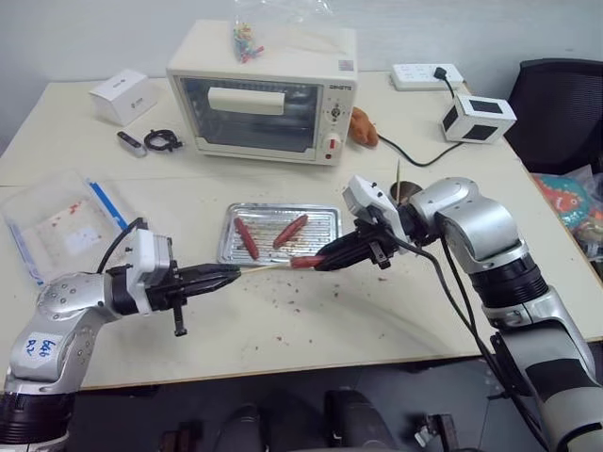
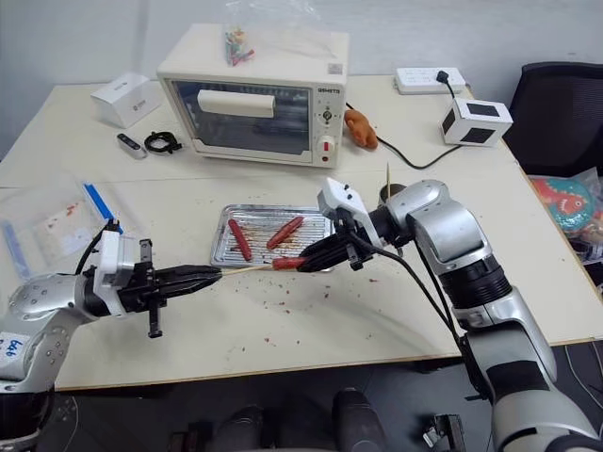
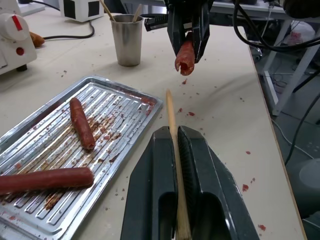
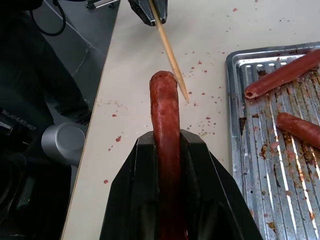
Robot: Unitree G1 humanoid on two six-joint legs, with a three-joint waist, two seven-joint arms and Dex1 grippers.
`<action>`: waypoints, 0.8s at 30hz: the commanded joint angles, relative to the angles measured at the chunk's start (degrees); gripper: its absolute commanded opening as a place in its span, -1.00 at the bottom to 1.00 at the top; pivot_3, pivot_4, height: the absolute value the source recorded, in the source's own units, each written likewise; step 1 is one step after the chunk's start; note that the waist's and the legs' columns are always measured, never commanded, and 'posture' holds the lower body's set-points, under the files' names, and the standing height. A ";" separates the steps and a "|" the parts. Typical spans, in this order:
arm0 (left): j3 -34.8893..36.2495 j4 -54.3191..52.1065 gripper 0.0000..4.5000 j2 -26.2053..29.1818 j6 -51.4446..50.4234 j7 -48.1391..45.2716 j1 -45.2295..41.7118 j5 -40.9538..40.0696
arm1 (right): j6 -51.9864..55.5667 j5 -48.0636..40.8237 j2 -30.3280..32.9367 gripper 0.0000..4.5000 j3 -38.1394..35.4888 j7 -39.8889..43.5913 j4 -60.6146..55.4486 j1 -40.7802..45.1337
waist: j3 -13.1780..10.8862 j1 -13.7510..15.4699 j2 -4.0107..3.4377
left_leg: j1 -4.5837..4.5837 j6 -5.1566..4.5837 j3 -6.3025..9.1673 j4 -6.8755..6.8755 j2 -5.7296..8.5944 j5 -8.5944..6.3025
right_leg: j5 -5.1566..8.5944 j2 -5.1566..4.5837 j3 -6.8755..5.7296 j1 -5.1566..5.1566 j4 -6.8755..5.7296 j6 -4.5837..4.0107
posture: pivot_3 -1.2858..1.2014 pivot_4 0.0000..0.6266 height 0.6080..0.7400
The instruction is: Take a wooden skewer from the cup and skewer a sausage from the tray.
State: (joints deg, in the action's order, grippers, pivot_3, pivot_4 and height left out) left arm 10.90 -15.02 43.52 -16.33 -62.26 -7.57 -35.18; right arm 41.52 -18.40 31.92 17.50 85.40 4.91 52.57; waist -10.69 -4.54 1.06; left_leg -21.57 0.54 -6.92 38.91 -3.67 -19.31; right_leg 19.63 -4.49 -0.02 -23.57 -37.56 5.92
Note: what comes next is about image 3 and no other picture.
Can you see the brown sausage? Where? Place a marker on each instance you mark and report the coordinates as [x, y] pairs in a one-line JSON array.
[[37, 39]]

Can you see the white table frame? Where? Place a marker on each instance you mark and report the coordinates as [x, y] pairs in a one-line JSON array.
[[272, 82]]

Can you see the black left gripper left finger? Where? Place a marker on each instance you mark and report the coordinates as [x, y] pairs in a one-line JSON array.
[[147, 180]]

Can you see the stainless steel cup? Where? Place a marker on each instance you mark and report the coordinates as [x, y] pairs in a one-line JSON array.
[[128, 40]]

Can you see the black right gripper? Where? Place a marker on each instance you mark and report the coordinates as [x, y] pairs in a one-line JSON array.
[[156, 22]]

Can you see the red sausage with torn end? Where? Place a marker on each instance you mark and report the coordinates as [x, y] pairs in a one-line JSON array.
[[186, 56]]

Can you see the white oven with red knobs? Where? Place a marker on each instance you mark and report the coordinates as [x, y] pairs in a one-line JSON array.
[[15, 42]]

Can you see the grey rounded object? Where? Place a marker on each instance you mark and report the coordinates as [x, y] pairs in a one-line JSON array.
[[307, 185]]

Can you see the long red sausage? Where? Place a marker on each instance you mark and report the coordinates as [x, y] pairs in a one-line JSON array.
[[45, 180]]

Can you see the white box with black squares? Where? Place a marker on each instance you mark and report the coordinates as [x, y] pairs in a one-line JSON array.
[[83, 8]]

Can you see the ribbed metal baking tray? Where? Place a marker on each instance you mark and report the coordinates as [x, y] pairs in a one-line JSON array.
[[50, 140]]

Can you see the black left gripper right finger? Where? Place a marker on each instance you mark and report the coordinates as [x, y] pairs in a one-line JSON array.
[[212, 180]]

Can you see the short red sausage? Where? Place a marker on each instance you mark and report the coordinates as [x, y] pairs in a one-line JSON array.
[[81, 123]]

